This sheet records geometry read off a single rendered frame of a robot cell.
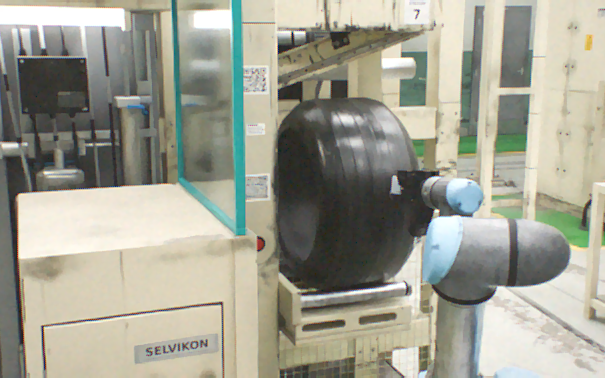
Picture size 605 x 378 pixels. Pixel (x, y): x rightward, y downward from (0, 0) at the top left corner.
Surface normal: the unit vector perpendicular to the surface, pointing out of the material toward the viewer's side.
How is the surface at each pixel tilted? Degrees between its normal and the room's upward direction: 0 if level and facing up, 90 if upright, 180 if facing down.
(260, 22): 90
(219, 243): 90
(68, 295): 90
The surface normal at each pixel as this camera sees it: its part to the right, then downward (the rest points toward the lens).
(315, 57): 0.35, 0.19
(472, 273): -0.13, 0.55
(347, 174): 0.06, -0.17
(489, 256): -0.14, 0.05
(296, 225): 0.29, -0.39
